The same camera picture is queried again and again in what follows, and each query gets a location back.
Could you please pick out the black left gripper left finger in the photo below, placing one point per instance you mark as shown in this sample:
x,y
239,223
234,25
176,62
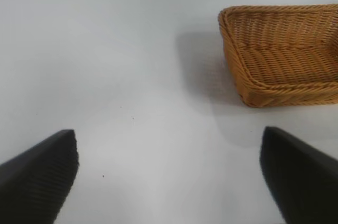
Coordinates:
x,y
34,181

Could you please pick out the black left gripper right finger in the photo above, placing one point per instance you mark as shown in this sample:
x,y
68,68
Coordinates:
x,y
303,181

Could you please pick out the brown woven wicker basket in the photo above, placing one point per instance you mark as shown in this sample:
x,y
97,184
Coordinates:
x,y
277,57

